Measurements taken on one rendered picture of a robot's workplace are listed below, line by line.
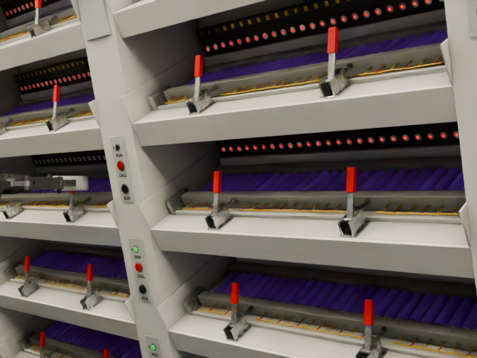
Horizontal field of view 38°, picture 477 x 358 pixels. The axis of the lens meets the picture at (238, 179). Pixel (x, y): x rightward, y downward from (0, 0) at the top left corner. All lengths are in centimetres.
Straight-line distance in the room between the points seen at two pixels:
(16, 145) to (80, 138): 25
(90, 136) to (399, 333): 68
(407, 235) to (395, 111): 16
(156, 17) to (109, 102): 20
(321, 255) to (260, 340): 23
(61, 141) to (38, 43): 20
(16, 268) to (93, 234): 50
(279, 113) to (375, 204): 19
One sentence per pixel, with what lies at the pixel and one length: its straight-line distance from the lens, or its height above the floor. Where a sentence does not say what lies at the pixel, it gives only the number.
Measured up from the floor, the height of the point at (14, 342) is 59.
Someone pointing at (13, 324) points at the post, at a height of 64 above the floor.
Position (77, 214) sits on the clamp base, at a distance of 147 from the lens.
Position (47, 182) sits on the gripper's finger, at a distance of 139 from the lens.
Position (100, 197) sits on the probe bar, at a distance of 146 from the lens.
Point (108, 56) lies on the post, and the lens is 125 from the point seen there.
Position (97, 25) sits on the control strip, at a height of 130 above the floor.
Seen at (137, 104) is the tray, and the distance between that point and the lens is 123.
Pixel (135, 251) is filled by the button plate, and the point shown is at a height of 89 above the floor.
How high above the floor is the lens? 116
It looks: 8 degrees down
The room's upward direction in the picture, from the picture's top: 9 degrees counter-clockwise
